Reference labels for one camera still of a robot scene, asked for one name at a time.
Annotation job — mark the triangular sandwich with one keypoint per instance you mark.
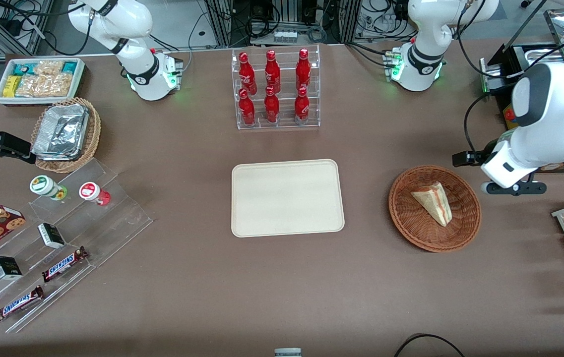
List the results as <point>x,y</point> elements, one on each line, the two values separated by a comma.
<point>435,203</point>

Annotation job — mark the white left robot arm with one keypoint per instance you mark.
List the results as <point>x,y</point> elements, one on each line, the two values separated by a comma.
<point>552,129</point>

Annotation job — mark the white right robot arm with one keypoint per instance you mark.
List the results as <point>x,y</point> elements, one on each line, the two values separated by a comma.
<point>128,20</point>

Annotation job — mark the oval tan wicker basket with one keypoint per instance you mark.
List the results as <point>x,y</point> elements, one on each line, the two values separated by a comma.
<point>94,134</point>

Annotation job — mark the round brown wicker basket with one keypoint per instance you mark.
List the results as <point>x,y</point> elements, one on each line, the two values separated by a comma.
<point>410,228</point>

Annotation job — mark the beige plastic tray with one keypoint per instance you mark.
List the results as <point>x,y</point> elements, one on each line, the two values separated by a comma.
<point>286,198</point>

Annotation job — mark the white cup green label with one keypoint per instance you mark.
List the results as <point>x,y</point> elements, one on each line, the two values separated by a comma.
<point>42,185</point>

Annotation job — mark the yellow control panel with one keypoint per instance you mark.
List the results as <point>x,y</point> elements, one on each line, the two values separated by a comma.
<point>509,126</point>

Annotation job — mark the stacked aluminium foil trays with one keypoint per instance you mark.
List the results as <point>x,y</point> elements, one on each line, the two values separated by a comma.
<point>61,131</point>

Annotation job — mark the white rectangular snack bin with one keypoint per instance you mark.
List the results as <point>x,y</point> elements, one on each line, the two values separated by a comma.
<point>38,101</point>

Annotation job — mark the yellow snack packet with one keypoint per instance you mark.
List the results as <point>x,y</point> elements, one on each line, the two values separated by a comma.
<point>11,87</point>

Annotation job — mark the red and blue knob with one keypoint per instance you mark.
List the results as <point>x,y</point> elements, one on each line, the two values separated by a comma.
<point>510,114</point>

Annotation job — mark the clear cracker bag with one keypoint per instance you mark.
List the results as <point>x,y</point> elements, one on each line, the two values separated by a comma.
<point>48,68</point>
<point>43,85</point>

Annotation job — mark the teal snack packet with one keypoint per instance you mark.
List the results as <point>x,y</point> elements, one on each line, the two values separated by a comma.
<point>70,67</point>
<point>21,68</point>

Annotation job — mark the white cup red label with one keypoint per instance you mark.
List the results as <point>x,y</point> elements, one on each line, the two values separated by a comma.
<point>89,191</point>

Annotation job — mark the small black box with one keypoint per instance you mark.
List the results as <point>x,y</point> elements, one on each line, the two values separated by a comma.
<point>51,235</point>
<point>6,267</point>

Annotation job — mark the black food warmer machine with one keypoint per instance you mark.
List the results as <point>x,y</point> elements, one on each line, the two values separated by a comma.
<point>512,59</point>

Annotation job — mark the stainless steel pan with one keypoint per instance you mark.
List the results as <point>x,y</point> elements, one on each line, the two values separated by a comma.
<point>544,53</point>

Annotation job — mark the Snickers chocolate bar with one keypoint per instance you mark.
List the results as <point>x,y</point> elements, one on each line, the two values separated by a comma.
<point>63,264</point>
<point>16,304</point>

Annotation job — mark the clear acrylic stepped stand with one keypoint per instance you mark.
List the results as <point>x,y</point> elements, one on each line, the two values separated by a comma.
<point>123,218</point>

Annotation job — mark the red cola bottle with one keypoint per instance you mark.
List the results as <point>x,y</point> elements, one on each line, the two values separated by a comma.
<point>272,74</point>
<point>247,111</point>
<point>247,74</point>
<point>301,109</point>
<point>303,72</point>
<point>272,109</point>

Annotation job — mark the clear acrylic bottle rack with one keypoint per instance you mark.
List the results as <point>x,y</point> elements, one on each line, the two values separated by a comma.
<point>287,126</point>

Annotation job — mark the white power strip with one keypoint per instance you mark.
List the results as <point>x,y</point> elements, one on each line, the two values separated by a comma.
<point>285,37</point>

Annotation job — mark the small grey device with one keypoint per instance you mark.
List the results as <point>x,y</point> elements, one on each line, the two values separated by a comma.
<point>287,353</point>

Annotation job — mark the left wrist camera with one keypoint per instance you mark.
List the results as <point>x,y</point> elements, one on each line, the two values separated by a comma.
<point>515,189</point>

